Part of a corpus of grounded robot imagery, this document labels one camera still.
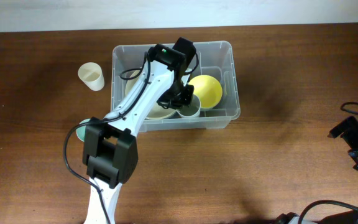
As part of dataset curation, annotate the grey translucent plastic cup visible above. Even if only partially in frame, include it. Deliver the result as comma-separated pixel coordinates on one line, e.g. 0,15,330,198
177,95,201,118

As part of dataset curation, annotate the mint green plastic cup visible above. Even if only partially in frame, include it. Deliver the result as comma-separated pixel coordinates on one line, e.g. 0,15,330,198
76,118,90,141

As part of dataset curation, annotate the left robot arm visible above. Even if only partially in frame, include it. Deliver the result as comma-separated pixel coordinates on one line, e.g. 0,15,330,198
83,40,198,223

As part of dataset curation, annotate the cream plastic cup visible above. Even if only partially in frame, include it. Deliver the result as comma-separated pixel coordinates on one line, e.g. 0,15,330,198
78,62,105,91

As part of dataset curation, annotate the yellow plastic bowl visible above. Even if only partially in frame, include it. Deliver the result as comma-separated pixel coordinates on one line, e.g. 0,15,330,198
188,75,223,110

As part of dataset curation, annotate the white plastic bowl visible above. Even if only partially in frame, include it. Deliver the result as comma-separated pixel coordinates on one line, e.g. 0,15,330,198
200,105,220,111

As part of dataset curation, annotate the beige plate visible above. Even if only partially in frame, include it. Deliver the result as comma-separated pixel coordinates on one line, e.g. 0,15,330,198
125,77,176,120

